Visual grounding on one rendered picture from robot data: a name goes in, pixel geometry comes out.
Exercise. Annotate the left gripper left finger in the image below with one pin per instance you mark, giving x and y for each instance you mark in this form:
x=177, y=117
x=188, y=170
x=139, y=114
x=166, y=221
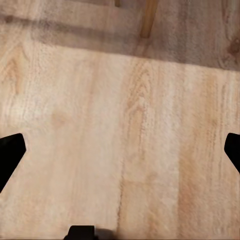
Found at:
x=12, y=149

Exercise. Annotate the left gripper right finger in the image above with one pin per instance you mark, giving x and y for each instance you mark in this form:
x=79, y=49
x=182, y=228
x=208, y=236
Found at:
x=232, y=149

